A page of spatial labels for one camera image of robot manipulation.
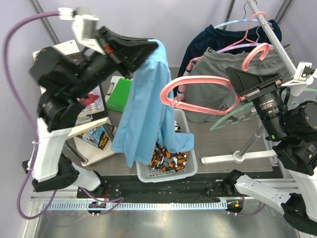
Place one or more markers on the pink plastic hanger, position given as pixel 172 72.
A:
pixel 167 93

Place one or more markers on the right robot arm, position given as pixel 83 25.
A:
pixel 294 132

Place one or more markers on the green plastic hanger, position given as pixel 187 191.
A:
pixel 247 111

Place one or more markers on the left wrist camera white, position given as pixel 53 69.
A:
pixel 84 28

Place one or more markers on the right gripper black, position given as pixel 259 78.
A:
pixel 249 85

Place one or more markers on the thin pink hanger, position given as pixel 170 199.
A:
pixel 213 40

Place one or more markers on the light blue hanger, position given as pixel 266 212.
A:
pixel 234 21

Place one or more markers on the black clipboard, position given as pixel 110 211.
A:
pixel 93 117

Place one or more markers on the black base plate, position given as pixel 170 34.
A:
pixel 195 189

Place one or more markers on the white two-tier shelf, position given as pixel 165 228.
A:
pixel 88 153

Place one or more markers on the green folder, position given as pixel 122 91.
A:
pixel 119 99

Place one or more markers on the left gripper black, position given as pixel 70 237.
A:
pixel 130 53

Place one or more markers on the purple hanger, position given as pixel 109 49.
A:
pixel 242 46

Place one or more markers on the white clothes rack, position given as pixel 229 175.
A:
pixel 244 154

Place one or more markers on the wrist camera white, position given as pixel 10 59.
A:
pixel 84 28
pixel 303 77

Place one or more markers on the red pink comic book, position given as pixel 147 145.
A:
pixel 93 103

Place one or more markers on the orange camouflage shorts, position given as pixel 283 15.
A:
pixel 163 160

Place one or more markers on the perforated cable duct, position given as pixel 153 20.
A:
pixel 94 206

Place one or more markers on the blue comic book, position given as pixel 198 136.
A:
pixel 99 136

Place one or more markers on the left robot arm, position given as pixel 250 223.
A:
pixel 66 83

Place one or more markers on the light blue shorts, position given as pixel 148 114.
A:
pixel 146 121

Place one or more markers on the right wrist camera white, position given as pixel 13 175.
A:
pixel 303 77

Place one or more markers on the navy blue shorts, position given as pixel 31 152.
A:
pixel 218 39

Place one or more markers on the white plastic basket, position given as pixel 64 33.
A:
pixel 147 175

